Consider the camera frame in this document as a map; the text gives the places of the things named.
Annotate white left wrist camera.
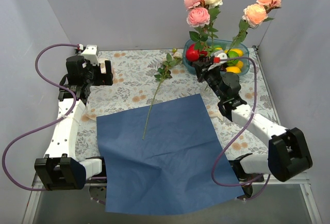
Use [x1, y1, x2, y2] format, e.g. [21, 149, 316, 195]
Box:
[81, 45, 99, 66]

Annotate pink rose stem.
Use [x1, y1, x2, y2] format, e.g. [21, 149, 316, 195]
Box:
[183, 0, 222, 59]
[227, 0, 282, 53]

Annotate yellow lemon right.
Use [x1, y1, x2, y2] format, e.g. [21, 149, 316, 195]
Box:
[235, 60, 244, 70]

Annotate green eucalyptus stem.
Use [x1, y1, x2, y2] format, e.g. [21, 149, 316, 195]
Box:
[142, 48, 183, 140]

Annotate red apple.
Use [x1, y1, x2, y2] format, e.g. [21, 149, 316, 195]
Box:
[186, 44, 200, 62]

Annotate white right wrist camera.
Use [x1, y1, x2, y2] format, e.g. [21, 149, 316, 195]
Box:
[208, 50, 228, 71]

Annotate clear glass vase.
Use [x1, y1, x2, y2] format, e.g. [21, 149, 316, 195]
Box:
[201, 82, 213, 97]

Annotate teal plastic fruit basket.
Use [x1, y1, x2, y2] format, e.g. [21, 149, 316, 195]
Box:
[183, 39, 252, 76]

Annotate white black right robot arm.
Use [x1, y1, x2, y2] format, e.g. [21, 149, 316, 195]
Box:
[193, 57, 313, 182]

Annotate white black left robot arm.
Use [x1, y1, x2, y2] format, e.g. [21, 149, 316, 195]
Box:
[34, 55, 113, 190]

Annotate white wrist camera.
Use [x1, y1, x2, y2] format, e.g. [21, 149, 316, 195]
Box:
[81, 45, 99, 66]
[208, 50, 228, 71]

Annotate yellow lemon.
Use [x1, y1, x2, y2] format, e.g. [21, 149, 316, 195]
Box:
[226, 66, 241, 74]
[225, 49, 244, 57]
[235, 60, 244, 70]

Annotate aluminium frame rail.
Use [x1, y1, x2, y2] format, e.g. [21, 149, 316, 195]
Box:
[32, 172, 310, 188]

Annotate blue wrapping paper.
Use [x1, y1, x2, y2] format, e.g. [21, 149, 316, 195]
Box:
[96, 94, 243, 215]

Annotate green lime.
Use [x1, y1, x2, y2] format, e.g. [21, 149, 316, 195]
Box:
[227, 50, 239, 65]

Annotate floral patterned tablecloth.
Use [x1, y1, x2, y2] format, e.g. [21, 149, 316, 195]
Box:
[75, 48, 280, 161]

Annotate wrapped toilet paper roll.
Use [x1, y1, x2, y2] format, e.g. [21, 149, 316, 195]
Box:
[99, 58, 115, 75]

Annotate yellow lemon top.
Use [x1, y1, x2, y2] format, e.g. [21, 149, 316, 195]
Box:
[225, 49, 244, 57]

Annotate yellow lemon front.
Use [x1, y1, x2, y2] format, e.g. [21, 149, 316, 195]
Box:
[226, 66, 241, 74]

